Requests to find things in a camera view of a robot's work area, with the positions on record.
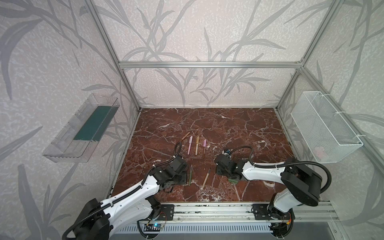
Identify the orange brown pen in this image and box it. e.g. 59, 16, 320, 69
201, 169, 211, 189

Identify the dark green pen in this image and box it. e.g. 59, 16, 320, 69
188, 165, 193, 186

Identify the tan pen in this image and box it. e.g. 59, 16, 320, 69
195, 136, 200, 156

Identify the pink pen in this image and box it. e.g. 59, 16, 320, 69
187, 136, 193, 155

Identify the green pen cap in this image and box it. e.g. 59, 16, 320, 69
228, 179, 239, 185

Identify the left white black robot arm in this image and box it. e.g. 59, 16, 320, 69
62, 155, 187, 240

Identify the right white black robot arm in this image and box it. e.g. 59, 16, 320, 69
215, 154, 332, 214

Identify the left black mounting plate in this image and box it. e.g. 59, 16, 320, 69
149, 204, 175, 221

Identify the black mounting plate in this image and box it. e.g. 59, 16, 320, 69
251, 204, 295, 223
149, 204, 175, 221

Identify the green circuit board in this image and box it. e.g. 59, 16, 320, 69
144, 223, 165, 232

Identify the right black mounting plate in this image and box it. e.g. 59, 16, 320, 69
251, 204, 295, 223

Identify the pink item in basket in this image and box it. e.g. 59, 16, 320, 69
314, 147, 328, 161

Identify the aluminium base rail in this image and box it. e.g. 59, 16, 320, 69
86, 201, 337, 224

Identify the clear plastic wall tray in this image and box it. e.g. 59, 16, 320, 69
43, 94, 120, 163

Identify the white wire mesh basket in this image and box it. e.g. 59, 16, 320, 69
291, 91, 364, 164

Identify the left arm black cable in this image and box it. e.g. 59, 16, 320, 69
62, 141, 183, 240

